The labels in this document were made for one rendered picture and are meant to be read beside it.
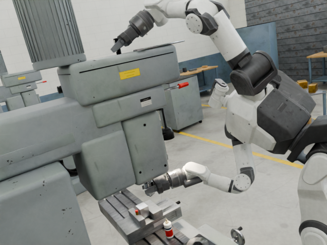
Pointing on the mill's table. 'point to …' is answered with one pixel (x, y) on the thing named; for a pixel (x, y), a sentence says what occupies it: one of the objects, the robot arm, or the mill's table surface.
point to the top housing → (118, 74)
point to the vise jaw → (154, 209)
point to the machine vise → (147, 221)
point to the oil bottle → (168, 229)
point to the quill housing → (146, 146)
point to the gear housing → (128, 106)
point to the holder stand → (199, 241)
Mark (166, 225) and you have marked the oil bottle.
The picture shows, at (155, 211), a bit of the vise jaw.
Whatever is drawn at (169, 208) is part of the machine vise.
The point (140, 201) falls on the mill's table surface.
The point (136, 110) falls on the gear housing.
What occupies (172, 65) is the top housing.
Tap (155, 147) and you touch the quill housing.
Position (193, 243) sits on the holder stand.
